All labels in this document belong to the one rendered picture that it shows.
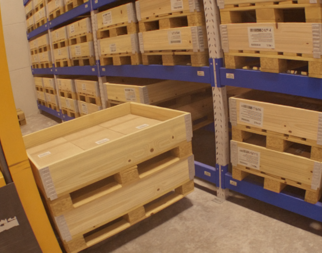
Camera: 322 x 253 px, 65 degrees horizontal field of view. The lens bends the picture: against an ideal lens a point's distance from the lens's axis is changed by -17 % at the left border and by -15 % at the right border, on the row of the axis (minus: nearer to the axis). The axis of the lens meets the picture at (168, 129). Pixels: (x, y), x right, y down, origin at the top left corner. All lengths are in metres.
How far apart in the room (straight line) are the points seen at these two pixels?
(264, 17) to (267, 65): 0.34
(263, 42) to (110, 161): 1.26
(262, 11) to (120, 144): 1.28
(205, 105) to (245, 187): 1.54
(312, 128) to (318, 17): 0.71
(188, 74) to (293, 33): 1.06
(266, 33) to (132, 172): 1.29
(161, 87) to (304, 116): 1.71
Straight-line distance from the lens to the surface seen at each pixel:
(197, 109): 3.56
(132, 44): 3.01
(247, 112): 2.13
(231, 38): 2.12
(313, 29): 1.80
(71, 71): 4.68
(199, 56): 2.34
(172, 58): 2.57
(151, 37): 2.76
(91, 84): 4.04
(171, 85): 3.20
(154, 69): 2.80
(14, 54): 7.58
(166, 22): 2.59
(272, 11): 1.93
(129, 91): 3.15
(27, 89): 7.66
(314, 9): 1.80
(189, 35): 2.38
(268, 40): 1.94
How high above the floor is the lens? 1.48
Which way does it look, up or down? 19 degrees down
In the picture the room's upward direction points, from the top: 6 degrees counter-clockwise
